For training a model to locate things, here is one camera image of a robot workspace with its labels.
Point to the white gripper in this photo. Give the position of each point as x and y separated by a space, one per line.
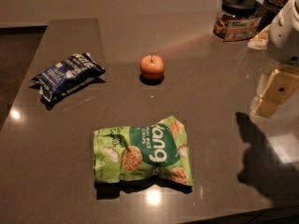
285 39

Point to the green rice chip bag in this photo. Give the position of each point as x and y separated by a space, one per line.
128 153

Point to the blue chip bag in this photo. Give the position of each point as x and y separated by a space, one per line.
67 76

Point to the pale crumpled wrapper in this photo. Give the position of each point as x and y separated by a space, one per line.
259 42

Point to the glass jar with black lid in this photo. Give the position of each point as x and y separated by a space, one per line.
236 20

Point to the red apple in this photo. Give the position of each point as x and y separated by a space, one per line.
152 67

